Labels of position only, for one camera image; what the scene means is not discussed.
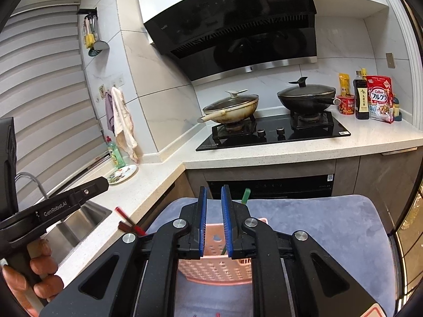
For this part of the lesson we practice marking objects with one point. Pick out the blue grey plush blanket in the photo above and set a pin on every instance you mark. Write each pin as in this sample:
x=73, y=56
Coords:
x=314, y=237

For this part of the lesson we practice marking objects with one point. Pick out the black range hood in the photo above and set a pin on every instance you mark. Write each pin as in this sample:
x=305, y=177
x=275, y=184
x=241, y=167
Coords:
x=231, y=23

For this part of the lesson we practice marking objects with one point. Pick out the white window blind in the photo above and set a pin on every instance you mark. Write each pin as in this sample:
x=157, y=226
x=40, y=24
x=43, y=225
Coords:
x=49, y=89

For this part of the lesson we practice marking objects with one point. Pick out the red instant noodle cup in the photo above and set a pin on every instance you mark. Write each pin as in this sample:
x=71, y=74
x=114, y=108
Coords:
x=345, y=104

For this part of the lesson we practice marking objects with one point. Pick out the patterned white plate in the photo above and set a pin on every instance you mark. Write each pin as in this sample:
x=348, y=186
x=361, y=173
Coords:
x=122, y=175

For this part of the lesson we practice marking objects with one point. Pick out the black gas stove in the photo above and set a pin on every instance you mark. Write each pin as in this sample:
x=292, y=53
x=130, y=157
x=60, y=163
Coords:
x=271, y=138

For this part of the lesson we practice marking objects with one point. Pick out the black wok with lid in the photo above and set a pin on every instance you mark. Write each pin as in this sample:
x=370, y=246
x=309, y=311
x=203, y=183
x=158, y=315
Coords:
x=307, y=97

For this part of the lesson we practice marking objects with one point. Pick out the white speckled kitchen counter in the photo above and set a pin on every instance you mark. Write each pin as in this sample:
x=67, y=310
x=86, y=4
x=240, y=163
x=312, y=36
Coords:
x=264, y=157

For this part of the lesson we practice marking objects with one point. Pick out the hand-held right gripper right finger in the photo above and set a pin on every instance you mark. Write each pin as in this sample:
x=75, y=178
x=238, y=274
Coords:
x=227, y=221

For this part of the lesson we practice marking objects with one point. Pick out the white hanging towel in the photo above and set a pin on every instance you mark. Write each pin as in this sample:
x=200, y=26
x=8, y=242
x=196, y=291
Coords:
x=124, y=125

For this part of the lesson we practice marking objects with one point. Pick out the wall rack with hanging tools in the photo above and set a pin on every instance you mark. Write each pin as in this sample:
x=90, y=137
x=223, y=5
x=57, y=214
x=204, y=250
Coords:
x=92, y=36

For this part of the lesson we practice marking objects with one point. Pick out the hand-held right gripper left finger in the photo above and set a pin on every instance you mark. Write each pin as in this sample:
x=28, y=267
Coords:
x=202, y=221

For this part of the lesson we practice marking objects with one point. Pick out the black built-in oven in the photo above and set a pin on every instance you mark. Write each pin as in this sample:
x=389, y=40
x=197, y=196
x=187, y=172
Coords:
x=281, y=188

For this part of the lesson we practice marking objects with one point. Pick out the red and white cereal bag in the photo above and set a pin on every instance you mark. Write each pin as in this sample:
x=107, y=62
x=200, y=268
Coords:
x=380, y=100

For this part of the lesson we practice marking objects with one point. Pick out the small dark bottle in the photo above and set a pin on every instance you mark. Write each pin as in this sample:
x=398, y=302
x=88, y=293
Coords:
x=397, y=110

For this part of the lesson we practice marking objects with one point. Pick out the brown wall switch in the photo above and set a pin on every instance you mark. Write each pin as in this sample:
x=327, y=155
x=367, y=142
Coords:
x=390, y=60

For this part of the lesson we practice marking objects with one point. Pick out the purple hanging cloth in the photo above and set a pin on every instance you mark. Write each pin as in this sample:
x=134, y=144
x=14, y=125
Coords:
x=109, y=112

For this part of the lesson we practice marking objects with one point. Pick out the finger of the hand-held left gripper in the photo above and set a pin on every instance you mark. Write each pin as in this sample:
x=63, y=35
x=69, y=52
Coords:
x=91, y=188

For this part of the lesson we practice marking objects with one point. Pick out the pink perforated utensil basket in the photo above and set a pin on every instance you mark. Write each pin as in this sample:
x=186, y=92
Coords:
x=214, y=267

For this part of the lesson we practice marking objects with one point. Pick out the beige wok with lid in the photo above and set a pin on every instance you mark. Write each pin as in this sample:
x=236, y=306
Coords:
x=231, y=109

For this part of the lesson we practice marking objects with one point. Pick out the green dish soap bottle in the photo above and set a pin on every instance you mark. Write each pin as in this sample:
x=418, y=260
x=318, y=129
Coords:
x=115, y=155

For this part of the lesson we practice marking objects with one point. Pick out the person's left hand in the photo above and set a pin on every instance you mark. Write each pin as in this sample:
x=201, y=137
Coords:
x=44, y=267

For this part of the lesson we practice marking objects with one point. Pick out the yellow snack packet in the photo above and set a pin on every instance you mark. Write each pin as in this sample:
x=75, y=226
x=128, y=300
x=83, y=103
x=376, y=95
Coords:
x=343, y=84

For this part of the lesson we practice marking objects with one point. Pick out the stainless steel sink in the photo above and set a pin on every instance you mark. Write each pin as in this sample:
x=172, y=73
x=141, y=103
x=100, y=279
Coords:
x=66, y=231

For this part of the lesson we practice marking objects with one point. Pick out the dark soy sauce bottle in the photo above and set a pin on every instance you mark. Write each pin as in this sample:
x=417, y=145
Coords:
x=361, y=100

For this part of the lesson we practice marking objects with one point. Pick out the bright red chopstick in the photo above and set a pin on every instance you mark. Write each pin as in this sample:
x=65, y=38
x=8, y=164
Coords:
x=127, y=219

